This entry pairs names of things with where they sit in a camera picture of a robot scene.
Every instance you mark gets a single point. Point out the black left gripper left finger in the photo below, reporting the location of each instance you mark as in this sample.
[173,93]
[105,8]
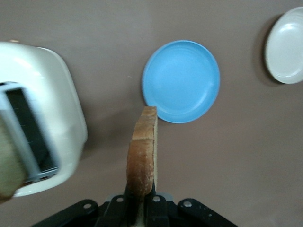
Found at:
[113,212]

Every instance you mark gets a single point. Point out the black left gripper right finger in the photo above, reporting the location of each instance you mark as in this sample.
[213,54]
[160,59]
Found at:
[170,212]

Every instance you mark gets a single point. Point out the brown bread slice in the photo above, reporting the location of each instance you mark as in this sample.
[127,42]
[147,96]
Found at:
[9,165]
[142,153]

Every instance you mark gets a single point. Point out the blue plate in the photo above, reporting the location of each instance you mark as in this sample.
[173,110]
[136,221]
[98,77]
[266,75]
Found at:
[182,80]

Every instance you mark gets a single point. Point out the beige plate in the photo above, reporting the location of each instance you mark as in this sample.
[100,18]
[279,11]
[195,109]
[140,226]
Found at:
[286,47]

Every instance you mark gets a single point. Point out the white two-slot toaster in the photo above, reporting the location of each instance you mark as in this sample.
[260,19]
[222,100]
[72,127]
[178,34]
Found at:
[59,94]

